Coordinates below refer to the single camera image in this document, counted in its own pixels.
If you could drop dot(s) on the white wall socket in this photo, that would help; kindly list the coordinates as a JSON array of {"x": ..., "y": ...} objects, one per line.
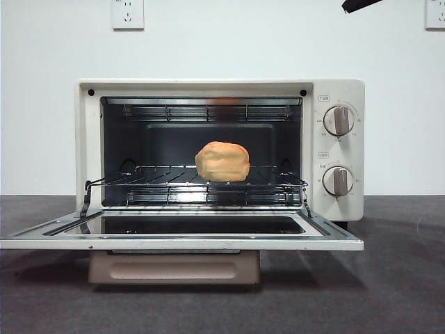
[
  {"x": 127, "y": 14},
  {"x": 436, "y": 14}
]

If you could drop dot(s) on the golden bread roll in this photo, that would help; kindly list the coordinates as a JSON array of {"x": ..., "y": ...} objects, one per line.
[{"x": 222, "y": 161}]

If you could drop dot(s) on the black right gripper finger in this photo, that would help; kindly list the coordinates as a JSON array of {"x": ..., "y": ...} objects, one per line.
[{"x": 358, "y": 5}]

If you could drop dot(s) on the white brown oven knob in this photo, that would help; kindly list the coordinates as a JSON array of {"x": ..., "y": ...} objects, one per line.
[
  {"x": 338, "y": 181},
  {"x": 339, "y": 120}
]

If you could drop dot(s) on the white toaster oven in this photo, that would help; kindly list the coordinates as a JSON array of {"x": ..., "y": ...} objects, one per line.
[{"x": 347, "y": 208}]

